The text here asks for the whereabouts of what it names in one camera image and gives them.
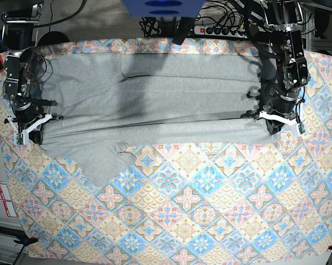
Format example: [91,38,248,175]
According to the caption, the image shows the red white label stickers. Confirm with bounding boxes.
[0,182,17,218]

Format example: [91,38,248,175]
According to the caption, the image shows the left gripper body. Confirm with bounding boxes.
[263,89,300,119]

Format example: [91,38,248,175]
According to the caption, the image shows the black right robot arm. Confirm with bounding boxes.
[1,1,61,145]

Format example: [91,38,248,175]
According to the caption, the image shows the black support bracket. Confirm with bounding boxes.
[172,17,195,45]

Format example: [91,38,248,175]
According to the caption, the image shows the black round base disc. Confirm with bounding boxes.
[37,31,70,46]

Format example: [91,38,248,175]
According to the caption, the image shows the patterned tile tablecloth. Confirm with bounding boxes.
[0,51,332,264]

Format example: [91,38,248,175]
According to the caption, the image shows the black orange clamp lower left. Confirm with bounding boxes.
[14,236,38,246]

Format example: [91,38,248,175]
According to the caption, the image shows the white power strip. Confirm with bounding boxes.
[193,25,245,38]

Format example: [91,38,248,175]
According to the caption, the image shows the grey T-shirt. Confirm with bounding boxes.
[40,53,277,186]

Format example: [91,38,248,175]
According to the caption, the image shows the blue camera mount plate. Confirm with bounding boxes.
[122,0,206,17]

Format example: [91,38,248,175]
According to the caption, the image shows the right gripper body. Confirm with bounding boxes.
[12,100,45,133]

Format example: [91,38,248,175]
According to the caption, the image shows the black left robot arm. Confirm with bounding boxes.
[244,1,310,137]

